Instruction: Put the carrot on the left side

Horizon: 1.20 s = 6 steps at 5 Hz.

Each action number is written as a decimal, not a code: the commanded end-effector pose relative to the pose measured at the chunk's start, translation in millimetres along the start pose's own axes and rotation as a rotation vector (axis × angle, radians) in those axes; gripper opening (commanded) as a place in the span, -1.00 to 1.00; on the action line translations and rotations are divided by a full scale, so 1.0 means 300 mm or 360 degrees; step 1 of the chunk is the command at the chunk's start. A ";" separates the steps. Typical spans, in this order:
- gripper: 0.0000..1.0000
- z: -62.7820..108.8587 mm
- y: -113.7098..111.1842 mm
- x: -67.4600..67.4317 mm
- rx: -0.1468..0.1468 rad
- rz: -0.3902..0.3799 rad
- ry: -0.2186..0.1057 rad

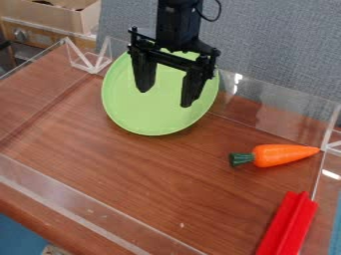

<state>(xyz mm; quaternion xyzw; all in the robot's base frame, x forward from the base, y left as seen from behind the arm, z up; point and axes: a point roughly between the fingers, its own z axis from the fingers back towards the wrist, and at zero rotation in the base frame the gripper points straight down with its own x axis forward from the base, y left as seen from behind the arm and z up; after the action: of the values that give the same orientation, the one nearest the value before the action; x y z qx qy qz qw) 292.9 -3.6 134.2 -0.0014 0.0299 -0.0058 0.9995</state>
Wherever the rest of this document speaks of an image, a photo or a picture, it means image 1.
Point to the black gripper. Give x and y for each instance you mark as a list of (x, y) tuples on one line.
[(173, 44)]

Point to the orange toy carrot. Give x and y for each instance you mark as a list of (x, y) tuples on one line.
[(268, 155)]

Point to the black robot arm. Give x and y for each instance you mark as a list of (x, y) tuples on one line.
[(180, 2)]

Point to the green plastic plate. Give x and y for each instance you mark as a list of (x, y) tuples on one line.
[(152, 113)]

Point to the cardboard box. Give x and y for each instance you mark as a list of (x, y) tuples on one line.
[(72, 15)]

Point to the wooden shelf unit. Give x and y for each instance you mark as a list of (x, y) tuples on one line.
[(25, 39)]

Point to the clear acrylic tray wall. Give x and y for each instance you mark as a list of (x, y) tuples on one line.
[(106, 192)]

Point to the red plastic bracket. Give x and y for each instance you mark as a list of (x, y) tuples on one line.
[(289, 226)]

